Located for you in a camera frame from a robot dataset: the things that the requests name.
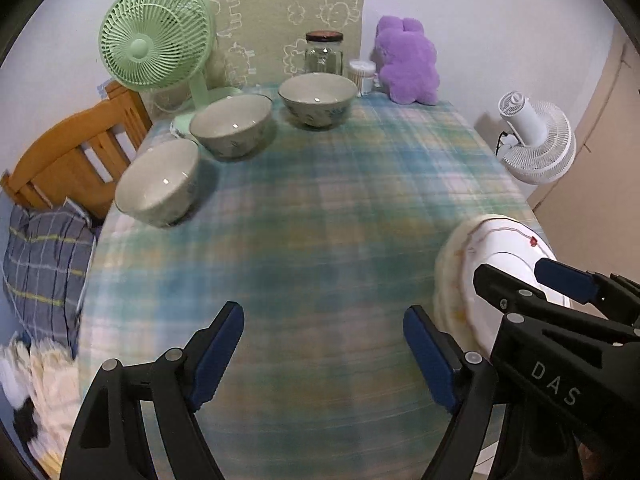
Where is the medium floral ceramic bowl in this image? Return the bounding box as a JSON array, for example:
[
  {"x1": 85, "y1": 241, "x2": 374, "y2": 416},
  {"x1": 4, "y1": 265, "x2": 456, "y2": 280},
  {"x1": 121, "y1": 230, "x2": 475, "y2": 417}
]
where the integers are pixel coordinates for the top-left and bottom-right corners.
[{"x1": 189, "y1": 94, "x2": 273, "y2": 160}]

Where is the small floral ceramic bowl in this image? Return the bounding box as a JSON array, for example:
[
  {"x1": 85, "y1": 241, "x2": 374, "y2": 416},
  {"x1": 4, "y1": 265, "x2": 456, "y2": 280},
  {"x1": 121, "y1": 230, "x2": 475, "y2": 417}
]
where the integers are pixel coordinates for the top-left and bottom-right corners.
[{"x1": 114, "y1": 138, "x2": 201, "y2": 228}]

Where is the glass jar with brown lid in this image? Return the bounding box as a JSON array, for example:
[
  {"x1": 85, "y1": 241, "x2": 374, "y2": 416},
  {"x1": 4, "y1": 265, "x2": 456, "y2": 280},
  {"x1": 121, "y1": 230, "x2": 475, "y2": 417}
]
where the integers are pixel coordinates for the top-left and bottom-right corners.
[{"x1": 304, "y1": 31, "x2": 345, "y2": 78}]

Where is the cream crumpled cloth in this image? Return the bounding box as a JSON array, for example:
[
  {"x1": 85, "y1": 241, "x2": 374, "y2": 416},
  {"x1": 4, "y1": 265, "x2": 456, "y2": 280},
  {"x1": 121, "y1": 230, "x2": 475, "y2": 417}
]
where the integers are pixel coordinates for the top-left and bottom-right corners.
[{"x1": 0, "y1": 340, "x2": 91, "y2": 478}]

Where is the beige door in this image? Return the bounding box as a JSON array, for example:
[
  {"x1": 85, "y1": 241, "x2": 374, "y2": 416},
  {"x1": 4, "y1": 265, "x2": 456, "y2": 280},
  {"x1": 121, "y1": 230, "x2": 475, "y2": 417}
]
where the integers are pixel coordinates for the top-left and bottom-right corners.
[{"x1": 525, "y1": 25, "x2": 640, "y2": 311}]

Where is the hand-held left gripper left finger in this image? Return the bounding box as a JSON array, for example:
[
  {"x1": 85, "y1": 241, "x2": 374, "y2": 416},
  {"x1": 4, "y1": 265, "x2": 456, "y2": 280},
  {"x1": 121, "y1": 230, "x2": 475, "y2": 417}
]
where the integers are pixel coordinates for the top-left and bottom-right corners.
[{"x1": 60, "y1": 301, "x2": 246, "y2": 480}]

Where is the cotton swab container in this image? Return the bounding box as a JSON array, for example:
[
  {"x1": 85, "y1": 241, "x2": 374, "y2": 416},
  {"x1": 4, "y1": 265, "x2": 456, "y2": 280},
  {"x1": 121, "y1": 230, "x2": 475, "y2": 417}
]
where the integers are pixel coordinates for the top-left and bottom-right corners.
[{"x1": 347, "y1": 59, "x2": 377, "y2": 97}]

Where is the scalloped yellow-flower plate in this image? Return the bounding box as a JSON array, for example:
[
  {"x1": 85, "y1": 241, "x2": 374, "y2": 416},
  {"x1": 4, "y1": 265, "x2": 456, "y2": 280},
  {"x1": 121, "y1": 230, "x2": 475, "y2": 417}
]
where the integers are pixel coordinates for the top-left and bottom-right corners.
[{"x1": 440, "y1": 215, "x2": 496, "y2": 356}]

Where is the plaid tablecloth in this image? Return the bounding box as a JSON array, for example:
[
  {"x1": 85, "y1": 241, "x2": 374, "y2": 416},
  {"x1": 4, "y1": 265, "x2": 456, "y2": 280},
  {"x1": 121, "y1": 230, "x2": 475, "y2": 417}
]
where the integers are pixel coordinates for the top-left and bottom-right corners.
[{"x1": 77, "y1": 85, "x2": 556, "y2": 480}]

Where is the purple plush toy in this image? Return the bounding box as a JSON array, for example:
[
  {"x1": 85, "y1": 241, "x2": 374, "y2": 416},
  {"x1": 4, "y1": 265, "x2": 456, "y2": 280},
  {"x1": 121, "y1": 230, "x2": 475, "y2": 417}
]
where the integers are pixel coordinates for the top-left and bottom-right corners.
[{"x1": 371, "y1": 15, "x2": 441, "y2": 107}]

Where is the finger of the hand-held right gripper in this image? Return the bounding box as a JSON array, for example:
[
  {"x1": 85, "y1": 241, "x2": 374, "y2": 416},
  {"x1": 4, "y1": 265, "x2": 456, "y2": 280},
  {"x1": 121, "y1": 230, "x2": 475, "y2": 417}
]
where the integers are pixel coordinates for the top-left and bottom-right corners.
[
  {"x1": 472, "y1": 263, "x2": 566, "y2": 318},
  {"x1": 534, "y1": 257, "x2": 640, "y2": 328}
]

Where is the green printed board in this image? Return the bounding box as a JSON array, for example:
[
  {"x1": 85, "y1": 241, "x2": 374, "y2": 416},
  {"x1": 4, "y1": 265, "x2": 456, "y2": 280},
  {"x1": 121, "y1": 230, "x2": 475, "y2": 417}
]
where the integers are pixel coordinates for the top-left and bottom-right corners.
[{"x1": 140, "y1": 0, "x2": 368, "y2": 116}]

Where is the green desk fan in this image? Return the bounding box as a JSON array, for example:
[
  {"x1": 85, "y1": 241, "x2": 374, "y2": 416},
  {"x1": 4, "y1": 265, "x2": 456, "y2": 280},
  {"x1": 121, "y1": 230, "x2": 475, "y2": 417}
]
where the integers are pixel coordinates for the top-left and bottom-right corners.
[{"x1": 98, "y1": 0, "x2": 244, "y2": 137}]

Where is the white plate with red flower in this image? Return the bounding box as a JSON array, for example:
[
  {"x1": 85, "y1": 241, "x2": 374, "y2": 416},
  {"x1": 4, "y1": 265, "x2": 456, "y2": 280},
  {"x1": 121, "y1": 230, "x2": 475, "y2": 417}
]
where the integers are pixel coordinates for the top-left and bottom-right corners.
[{"x1": 459, "y1": 216, "x2": 573, "y2": 356}]

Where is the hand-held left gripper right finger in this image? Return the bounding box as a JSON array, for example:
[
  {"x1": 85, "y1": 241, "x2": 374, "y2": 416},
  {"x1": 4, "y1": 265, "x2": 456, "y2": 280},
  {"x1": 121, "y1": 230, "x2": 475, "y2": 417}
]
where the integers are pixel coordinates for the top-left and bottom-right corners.
[{"x1": 403, "y1": 305, "x2": 506, "y2": 480}]

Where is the blue-grey plaid pillow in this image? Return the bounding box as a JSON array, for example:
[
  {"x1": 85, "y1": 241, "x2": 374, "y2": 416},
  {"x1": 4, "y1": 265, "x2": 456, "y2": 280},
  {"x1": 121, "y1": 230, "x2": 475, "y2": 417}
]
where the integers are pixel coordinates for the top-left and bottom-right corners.
[{"x1": 2, "y1": 202, "x2": 101, "y2": 361}]

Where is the white standing fan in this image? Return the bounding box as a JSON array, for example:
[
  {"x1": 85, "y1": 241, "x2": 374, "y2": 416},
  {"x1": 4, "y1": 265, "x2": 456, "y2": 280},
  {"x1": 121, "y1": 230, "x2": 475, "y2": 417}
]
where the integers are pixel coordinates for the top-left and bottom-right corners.
[{"x1": 496, "y1": 91, "x2": 577, "y2": 185}]

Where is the wooden bed headboard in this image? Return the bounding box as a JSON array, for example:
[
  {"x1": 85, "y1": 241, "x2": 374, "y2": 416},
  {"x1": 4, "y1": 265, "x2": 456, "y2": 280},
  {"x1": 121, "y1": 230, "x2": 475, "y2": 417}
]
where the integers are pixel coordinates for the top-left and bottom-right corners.
[{"x1": 0, "y1": 80, "x2": 153, "y2": 221}]

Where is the small black object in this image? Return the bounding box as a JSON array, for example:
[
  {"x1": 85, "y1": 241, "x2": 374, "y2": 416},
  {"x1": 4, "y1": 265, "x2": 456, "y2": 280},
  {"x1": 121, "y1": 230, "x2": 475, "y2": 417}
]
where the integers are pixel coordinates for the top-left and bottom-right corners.
[{"x1": 12, "y1": 402, "x2": 41, "y2": 443}]

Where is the large floral ceramic bowl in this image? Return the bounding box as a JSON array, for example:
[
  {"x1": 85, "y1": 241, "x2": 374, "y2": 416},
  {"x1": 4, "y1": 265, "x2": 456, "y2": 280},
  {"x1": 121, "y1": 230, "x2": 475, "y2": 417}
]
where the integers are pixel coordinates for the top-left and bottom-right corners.
[{"x1": 278, "y1": 72, "x2": 359, "y2": 130}]

